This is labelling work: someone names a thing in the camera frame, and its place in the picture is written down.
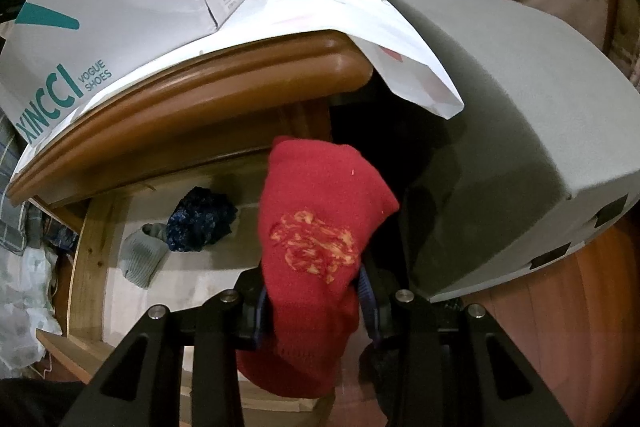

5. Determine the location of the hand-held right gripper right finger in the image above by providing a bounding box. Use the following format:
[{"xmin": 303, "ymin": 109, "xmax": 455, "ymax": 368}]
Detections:
[{"xmin": 357, "ymin": 269, "xmax": 571, "ymax": 427}]

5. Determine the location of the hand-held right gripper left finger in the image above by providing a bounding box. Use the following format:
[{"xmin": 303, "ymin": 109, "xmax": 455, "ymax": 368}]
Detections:
[{"xmin": 60, "ymin": 269, "xmax": 273, "ymax": 427}]

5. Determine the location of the wooden drawer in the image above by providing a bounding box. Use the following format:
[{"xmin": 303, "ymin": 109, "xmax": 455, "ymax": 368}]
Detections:
[{"xmin": 37, "ymin": 147, "xmax": 351, "ymax": 413}]

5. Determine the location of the red underwear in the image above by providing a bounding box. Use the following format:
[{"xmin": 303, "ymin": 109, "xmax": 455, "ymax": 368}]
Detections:
[{"xmin": 235, "ymin": 136, "xmax": 401, "ymax": 400}]

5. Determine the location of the dark blue floral underwear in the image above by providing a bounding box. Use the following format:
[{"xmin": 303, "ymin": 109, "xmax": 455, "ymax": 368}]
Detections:
[{"xmin": 166, "ymin": 187, "xmax": 238, "ymax": 253}]

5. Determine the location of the grey sock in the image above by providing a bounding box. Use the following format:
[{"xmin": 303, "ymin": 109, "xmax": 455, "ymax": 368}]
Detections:
[{"xmin": 121, "ymin": 223, "xmax": 171, "ymax": 289}]

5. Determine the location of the grey box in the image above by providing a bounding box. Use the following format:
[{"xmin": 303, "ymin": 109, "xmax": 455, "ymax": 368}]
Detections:
[{"xmin": 375, "ymin": 0, "xmax": 630, "ymax": 303}]

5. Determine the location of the white plastic bag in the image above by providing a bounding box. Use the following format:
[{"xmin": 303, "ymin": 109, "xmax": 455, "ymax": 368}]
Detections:
[{"xmin": 0, "ymin": 247, "xmax": 63, "ymax": 378}]

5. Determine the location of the grey checked cloth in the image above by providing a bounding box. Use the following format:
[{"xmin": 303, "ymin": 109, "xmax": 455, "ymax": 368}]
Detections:
[{"xmin": 0, "ymin": 112, "xmax": 76, "ymax": 255}]

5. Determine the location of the white paper cover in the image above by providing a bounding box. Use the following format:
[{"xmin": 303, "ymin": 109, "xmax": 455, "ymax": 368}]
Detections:
[{"xmin": 65, "ymin": 0, "xmax": 465, "ymax": 120}]

